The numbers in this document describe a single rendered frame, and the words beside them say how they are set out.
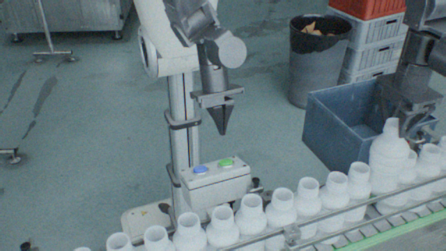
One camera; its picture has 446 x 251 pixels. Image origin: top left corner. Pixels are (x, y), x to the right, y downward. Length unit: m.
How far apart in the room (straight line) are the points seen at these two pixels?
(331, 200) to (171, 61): 0.61
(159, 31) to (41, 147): 2.00
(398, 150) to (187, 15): 0.47
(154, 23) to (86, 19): 3.31
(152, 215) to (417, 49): 1.50
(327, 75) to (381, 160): 2.21
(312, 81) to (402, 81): 2.28
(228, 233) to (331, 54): 2.32
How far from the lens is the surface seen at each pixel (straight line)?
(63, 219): 2.41
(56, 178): 2.68
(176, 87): 1.25
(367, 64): 3.35
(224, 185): 0.84
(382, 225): 0.97
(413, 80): 0.73
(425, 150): 0.93
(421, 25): 0.69
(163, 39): 1.11
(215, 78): 0.79
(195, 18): 0.77
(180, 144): 1.36
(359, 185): 0.84
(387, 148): 0.81
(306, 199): 0.77
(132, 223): 1.92
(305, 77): 2.99
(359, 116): 1.72
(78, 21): 4.42
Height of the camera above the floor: 1.68
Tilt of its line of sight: 35 degrees down
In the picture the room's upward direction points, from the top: straight up
